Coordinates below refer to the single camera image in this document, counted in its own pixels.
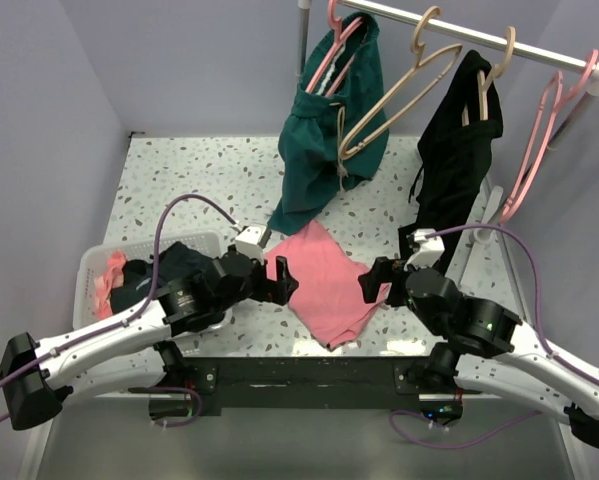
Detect dark navy shorts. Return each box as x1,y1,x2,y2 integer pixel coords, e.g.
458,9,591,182
110,242,212,314

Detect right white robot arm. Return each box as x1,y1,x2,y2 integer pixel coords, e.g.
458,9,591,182
358,257,599,449

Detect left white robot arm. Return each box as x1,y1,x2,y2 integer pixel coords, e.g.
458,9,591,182
0,248,299,431

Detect pink folded shorts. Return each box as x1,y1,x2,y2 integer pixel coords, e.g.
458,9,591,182
265,220,388,350

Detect black hanging shorts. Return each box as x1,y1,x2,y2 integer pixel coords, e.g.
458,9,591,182
398,50,503,257

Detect green hanging shorts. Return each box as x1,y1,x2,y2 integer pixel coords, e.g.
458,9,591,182
268,12,389,235

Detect empty beige hanger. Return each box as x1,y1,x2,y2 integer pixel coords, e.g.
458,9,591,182
337,5,464,162

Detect beige hanger with black shorts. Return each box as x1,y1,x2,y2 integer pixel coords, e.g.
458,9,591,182
477,26,516,121

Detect empty pink hanger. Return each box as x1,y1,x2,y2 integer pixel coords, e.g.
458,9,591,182
490,49,599,225

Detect pink hanger with green shorts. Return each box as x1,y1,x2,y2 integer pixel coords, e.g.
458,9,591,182
304,0,365,97

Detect white plastic laundry basket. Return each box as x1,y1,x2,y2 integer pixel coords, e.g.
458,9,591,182
72,230,226,330

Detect coral pink patterned garment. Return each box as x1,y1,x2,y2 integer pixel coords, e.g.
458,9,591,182
94,250,127,320

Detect metal clothes rack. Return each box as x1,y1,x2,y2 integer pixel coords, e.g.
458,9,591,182
294,0,599,291

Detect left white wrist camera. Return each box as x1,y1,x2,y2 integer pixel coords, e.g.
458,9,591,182
234,224,271,263

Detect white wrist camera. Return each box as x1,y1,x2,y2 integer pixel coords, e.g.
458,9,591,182
407,229,445,268
234,224,271,263

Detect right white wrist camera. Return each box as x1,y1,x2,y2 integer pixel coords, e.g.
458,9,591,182
407,229,445,268

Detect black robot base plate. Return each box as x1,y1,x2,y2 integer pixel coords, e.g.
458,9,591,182
130,357,460,419

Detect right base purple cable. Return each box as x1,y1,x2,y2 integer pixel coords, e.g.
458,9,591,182
388,408,543,449

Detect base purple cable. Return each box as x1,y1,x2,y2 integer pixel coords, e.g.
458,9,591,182
148,382,209,429
388,408,543,449

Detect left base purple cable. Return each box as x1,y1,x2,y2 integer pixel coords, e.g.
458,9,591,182
148,382,209,429

